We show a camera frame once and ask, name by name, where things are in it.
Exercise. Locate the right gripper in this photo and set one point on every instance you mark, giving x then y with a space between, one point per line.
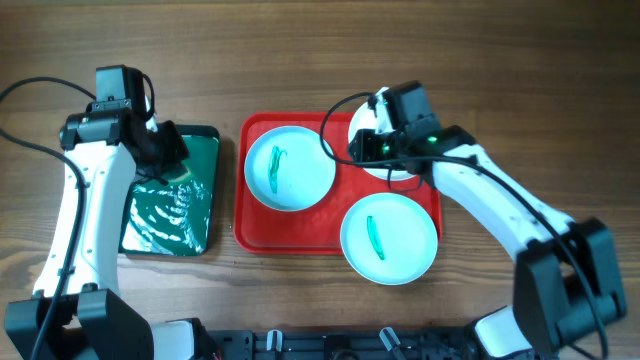
363 140

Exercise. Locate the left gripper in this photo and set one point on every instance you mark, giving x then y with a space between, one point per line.
180 150

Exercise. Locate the white plate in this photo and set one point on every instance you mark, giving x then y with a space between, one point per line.
389 239
363 118
289 169

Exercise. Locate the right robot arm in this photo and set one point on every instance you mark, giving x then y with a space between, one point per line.
567 282

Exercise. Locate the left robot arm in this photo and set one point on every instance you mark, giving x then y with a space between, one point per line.
75 311

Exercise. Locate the dark green water tray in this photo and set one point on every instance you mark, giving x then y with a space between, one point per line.
174 219

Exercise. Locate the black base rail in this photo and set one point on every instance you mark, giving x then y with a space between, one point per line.
429 344

